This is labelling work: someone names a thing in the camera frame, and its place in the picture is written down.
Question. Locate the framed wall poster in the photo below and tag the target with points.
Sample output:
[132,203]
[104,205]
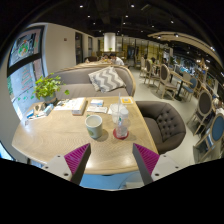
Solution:
[25,46]

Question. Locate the flat white packet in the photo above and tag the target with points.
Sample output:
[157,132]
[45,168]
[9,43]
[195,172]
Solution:
[97,109]

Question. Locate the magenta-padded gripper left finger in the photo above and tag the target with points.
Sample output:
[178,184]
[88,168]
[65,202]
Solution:
[75,161]

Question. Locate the grey upholstered sofa bench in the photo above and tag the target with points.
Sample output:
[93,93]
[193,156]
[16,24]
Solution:
[73,78]

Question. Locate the grey white chevron pillow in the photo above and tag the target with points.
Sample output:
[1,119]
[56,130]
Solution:
[106,80]

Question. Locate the white mug with green print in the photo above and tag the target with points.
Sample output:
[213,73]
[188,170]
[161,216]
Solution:
[94,128]

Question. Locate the dark grey tufted armchair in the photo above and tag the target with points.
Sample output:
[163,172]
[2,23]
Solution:
[166,123]

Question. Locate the group of wooden café chairs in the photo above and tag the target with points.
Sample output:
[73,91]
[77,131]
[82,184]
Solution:
[203,106]

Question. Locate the white cardboard box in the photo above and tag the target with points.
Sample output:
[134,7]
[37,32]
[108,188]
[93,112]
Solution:
[80,106]

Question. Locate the group of ceiling spotlights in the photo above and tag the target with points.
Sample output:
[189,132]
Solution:
[81,6]

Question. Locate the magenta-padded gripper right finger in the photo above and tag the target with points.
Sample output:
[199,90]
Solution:
[148,161]

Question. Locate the flat round red coaster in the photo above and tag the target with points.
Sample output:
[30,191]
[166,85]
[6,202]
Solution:
[115,135]

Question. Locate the potted green plant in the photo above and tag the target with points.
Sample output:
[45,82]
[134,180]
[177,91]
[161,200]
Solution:
[48,86]

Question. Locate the light blue tissue box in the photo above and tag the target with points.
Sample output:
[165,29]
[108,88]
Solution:
[48,109]

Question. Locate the small blue white packet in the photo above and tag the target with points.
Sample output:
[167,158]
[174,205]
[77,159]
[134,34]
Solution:
[96,103]

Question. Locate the yellow card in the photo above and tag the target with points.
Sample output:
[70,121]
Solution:
[126,100]

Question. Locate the clear bottle with white cap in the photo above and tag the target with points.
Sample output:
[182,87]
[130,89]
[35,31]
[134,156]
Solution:
[122,128]

